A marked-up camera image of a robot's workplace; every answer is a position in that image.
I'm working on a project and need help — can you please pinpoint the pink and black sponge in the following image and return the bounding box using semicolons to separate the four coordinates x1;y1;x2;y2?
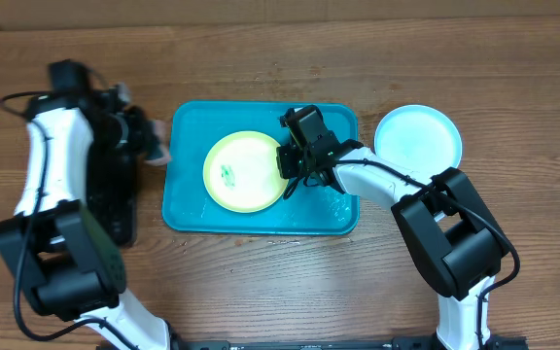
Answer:
145;120;171;166

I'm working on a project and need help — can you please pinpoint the yellow plate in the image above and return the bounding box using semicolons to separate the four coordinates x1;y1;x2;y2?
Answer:
203;131;288;213

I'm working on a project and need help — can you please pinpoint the light blue plate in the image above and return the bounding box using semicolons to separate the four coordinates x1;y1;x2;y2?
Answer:
373;104;463;175

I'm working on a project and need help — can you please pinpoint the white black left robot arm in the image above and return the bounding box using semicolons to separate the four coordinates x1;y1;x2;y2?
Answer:
0;59;178;349

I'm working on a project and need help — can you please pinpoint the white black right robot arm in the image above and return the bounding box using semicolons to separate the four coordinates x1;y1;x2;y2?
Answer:
276;140;526;349

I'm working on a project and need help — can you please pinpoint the black plastic tray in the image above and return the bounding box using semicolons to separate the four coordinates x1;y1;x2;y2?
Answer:
86;125;137;247

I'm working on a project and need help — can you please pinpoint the teal plastic tray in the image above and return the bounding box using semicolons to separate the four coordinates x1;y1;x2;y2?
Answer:
162;100;360;235

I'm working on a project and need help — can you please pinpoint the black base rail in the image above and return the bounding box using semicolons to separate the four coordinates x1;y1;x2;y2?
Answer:
173;335;529;350

